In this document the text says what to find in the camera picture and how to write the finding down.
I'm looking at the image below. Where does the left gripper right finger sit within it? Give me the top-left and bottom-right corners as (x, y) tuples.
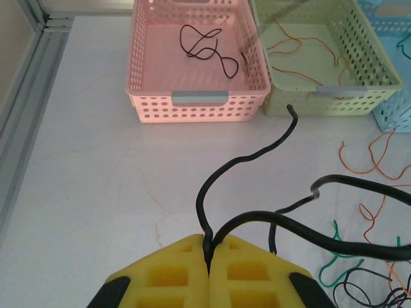
(208, 233), (338, 308)

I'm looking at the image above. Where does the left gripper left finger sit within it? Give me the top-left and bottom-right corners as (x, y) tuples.
(85, 233), (211, 308)

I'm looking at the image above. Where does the thick black cable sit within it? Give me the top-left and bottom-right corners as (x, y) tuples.
(195, 104), (411, 277)

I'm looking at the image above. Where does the thin green cable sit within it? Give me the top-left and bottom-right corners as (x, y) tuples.
(396, 31), (411, 61)
(319, 219), (403, 288)

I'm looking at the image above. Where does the thin orange cable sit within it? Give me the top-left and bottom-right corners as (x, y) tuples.
(358, 184), (411, 299)
(271, 65), (322, 87)
(339, 126), (411, 181)
(266, 20), (351, 99)

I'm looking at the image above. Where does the green plastic basket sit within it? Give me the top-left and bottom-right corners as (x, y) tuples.
(250, 0), (405, 117)

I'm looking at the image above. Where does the pink plastic basket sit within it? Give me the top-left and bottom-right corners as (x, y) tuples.
(124, 0), (272, 124)

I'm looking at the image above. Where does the blue plastic basket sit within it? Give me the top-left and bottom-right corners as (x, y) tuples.
(356, 0), (411, 133)

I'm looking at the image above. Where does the aluminium side rail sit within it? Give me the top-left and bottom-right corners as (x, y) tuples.
(0, 19), (75, 232)

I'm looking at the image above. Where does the aluminium frame post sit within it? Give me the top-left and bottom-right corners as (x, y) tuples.
(24, 0), (52, 31)

